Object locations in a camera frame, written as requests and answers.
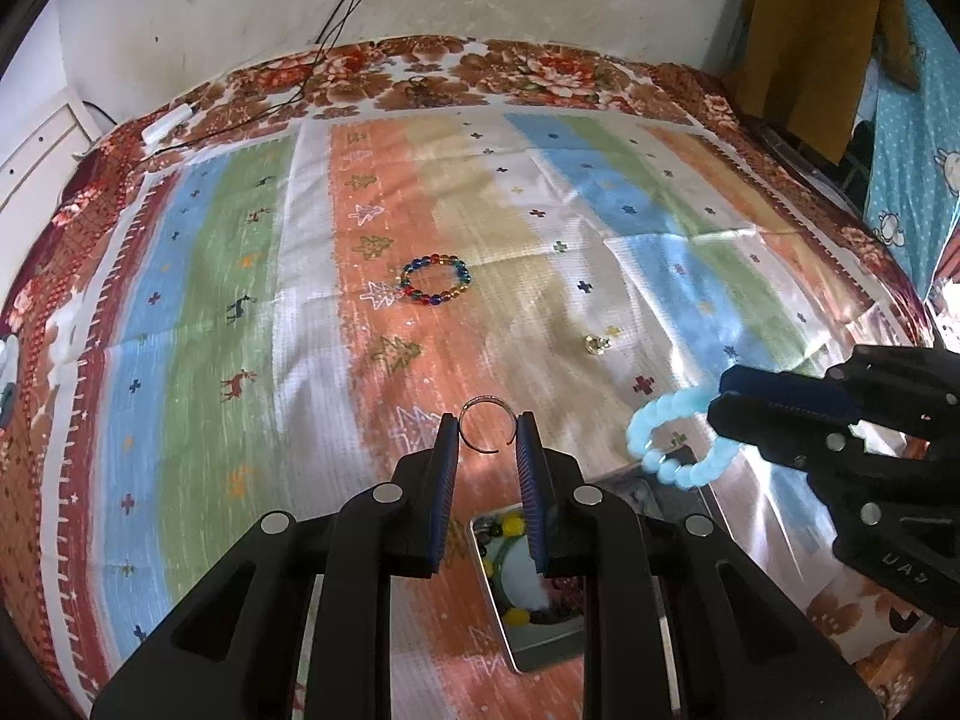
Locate black and yellow bead bracelet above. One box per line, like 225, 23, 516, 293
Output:
476, 514, 582, 627

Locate white power strip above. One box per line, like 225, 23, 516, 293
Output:
141, 103, 194, 142

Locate white cabinet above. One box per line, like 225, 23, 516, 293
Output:
0, 86, 98, 218

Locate multicolour glass bead bracelet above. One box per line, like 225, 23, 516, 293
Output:
397, 255, 471, 306

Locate thin silver ring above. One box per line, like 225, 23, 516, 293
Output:
459, 395, 520, 455

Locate teal dotted cartoon cloth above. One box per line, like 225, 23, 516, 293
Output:
862, 0, 960, 301

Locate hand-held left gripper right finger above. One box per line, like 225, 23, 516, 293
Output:
514, 411, 882, 720

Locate dark beaded string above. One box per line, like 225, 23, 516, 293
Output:
405, 75, 451, 110

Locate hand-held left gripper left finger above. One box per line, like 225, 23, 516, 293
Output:
90, 412, 460, 720

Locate green jade bangle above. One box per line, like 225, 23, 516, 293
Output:
491, 532, 548, 612

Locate mustard yellow hanging cloth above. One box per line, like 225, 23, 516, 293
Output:
731, 0, 923, 166

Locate striped patterned mat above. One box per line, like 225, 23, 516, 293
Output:
41, 109, 912, 720

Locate light blue bead bracelet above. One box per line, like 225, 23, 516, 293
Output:
626, 388, 743, 494

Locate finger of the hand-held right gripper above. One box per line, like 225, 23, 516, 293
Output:
707, 394, 865, 475
718, 345, 960, 440

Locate silver embossed tin box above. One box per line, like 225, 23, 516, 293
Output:
469, 457, 740, 674

